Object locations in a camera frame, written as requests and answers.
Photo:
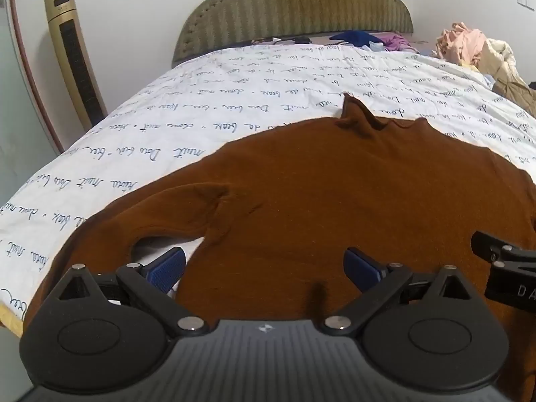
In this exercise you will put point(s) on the purple cloth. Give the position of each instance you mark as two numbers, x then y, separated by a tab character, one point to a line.
395	42

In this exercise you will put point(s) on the brown sweater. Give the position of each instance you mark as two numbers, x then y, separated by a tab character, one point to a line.
318	217

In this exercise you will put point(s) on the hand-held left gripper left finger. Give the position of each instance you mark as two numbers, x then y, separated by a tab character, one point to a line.
167	269

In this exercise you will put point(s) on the olive striped upholstered headboard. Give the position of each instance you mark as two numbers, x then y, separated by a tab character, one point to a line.
293	4

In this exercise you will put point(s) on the tan cloth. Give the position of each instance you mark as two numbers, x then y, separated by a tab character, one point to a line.
517	92

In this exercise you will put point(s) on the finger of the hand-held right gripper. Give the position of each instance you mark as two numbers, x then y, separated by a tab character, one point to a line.
488	246

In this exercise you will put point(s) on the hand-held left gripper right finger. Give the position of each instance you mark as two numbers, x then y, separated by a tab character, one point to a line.
359	269

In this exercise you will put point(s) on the white script-printed bed sheet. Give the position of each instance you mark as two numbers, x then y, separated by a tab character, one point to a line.
201	109

